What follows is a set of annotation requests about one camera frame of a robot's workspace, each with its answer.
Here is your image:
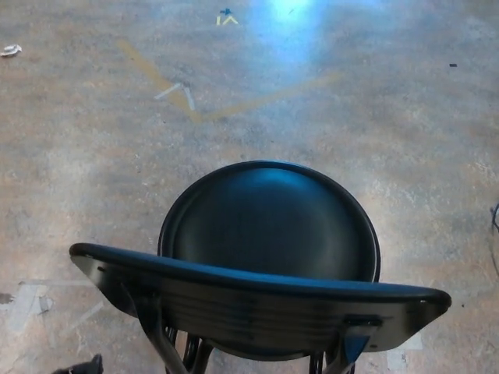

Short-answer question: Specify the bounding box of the white tape cross patch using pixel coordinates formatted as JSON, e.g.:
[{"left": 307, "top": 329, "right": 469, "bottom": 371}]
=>
[{"left": 385, "top": 330, "right": 425, "bottom": 371}]

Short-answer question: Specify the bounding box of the thin black cable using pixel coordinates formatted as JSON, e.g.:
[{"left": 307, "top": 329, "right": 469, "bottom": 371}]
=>
[{"left": 489, "top": 205, "right": 499, "bottom": 278}]

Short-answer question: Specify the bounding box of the white tape angle mark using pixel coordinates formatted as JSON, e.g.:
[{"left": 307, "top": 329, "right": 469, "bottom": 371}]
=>
[{"left": 154, "top": 81, "right": 196, "bottom": 112}]

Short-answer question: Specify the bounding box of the black metal chair base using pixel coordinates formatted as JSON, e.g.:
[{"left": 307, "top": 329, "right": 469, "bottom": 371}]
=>
[{"left": 167, "top": 329, "right": 352, "bottom": 374}]

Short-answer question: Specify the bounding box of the black swivel seat with backrest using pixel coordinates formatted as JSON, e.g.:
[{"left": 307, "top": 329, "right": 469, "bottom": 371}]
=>
[{"left": 69, "top": 160, "right": 452, "bottom": 374}]

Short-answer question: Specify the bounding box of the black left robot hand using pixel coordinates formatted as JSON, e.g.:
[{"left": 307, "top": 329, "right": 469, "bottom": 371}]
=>
[{"left": 52, "top": 353, "right": 104, "bottom": 374}]

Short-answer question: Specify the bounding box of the worn grey tape patch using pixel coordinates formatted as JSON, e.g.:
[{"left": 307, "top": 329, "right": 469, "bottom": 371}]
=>
[{"left": 0, "top": 282, "right": 54, "bottom": 332}]

